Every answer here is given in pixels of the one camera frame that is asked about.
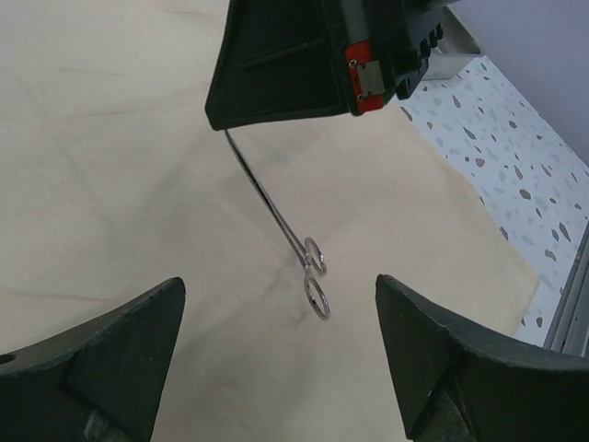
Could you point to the beige cloth mat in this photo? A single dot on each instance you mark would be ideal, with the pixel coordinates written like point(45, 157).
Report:
point(113, 181)

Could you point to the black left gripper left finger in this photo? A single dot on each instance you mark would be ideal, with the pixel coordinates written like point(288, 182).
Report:
point(101, 380)

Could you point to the aluminium rail frame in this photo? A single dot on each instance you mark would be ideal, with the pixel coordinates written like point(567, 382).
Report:
point(568, 331)

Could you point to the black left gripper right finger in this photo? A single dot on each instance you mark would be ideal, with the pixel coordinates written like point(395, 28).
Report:
point(456, 380)

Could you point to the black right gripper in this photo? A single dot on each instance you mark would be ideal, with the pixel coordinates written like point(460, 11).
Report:
point(284, 60)

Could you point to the stainless steel tray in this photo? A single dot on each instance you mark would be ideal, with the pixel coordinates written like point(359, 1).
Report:
point(455, 50)

